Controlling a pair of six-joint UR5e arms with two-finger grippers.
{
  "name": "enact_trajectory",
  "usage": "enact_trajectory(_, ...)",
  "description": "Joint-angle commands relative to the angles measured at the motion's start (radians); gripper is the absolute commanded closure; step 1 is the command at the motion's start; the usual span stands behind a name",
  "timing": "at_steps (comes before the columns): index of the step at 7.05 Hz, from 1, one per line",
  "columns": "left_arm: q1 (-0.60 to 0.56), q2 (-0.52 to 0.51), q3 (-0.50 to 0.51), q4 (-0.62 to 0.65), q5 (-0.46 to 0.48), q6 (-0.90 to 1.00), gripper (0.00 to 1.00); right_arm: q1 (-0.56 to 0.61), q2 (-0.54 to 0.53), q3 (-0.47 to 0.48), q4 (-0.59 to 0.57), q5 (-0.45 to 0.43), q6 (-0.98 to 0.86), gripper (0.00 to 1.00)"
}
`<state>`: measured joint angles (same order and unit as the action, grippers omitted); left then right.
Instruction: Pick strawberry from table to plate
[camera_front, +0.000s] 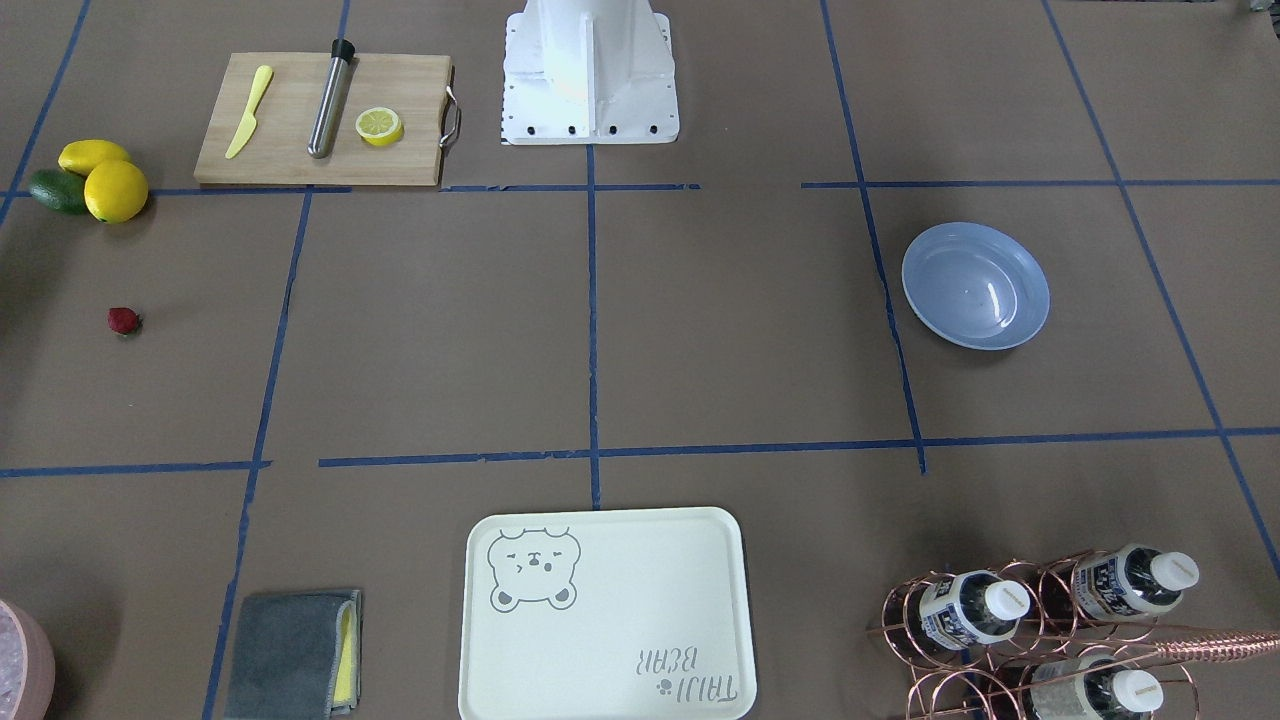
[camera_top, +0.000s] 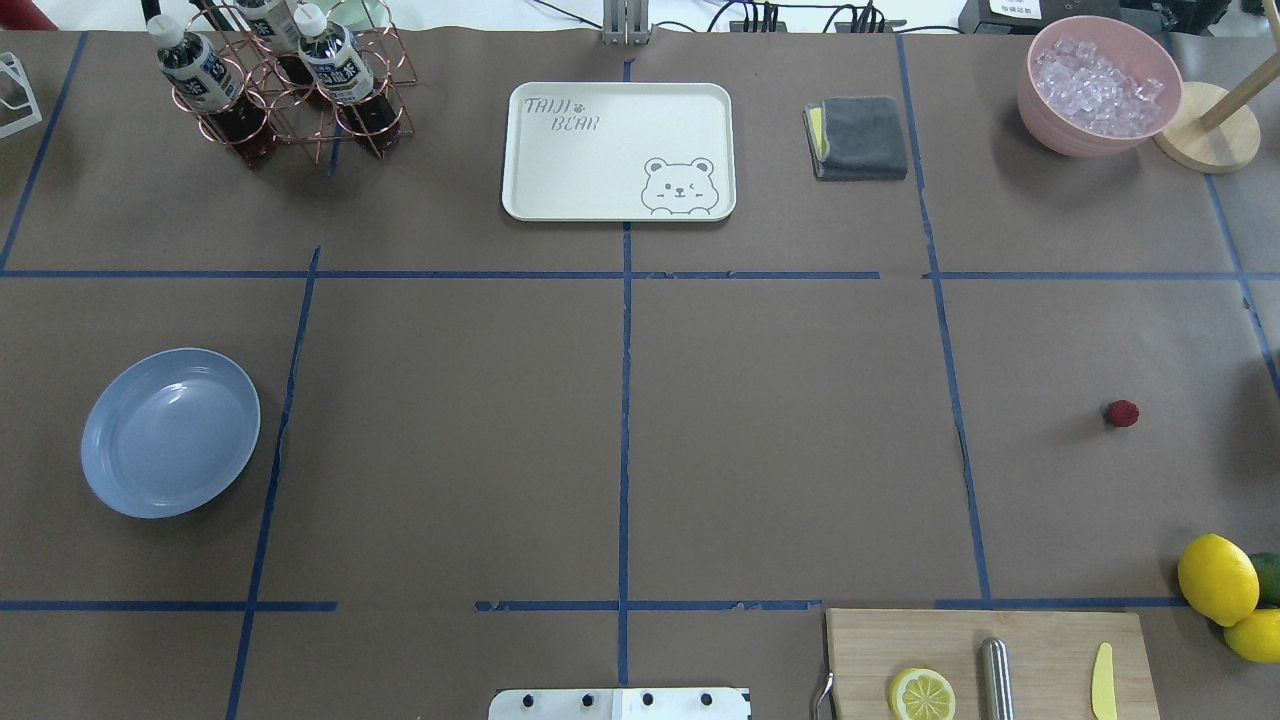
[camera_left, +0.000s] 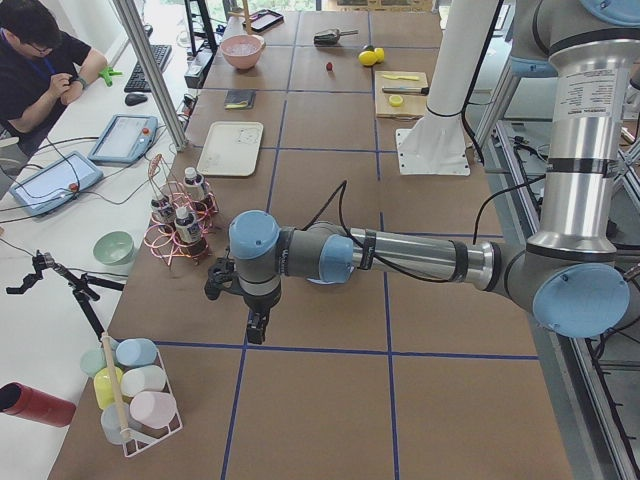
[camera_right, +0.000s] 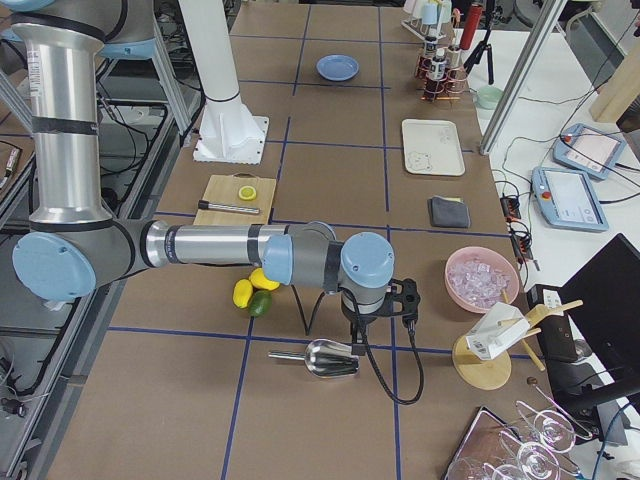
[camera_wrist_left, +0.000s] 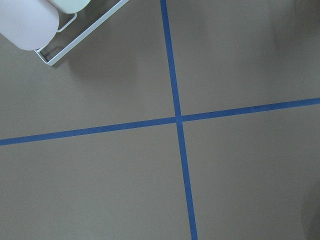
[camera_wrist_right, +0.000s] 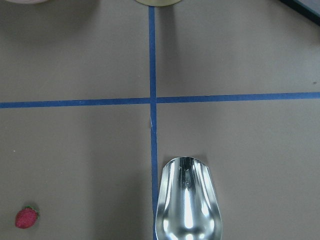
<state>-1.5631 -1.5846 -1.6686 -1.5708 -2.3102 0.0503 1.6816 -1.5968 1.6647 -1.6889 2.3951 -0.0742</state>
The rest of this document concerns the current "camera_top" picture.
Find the blue plate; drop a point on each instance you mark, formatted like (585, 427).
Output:
(170, 433)

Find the red strawberry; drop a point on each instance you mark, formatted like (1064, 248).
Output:
(1121, 413)

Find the cream bear tray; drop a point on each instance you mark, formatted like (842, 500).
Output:
(619, 152)

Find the grey folded cloth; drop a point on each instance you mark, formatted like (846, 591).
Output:
(856, 139)

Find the tea bottle middle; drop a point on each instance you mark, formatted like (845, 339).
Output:
(331, 53)

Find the tea bottle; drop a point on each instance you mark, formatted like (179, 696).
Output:
(272, 23)
(211, 89)
(331, 53)

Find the lemon half slice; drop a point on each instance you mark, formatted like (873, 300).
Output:
(921, 693)

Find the steel cylinder muddler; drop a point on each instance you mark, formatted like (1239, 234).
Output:
(996, 672)

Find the tea bottle back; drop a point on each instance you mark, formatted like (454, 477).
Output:
(272, 23)

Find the pink bowl of ice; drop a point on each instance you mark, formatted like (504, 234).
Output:
(1093, 86)

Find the tea bottle left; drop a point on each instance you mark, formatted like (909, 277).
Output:
(211, 89)

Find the yellow plastic knife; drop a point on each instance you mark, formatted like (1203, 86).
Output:
(1103, 692)

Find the large yellow lemon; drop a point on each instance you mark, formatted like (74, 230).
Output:
(1218, 580)

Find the wooden cup stand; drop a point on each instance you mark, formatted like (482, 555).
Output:
(1214, 131)

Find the green lime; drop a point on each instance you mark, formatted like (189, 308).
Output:
(1266, 565)

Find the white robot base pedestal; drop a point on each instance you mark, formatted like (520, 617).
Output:
(623, 703)

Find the copper wire bottle rack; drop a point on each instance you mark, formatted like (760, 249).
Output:
(296, 122)

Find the white wire stand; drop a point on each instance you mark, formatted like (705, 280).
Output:
(19, 106)

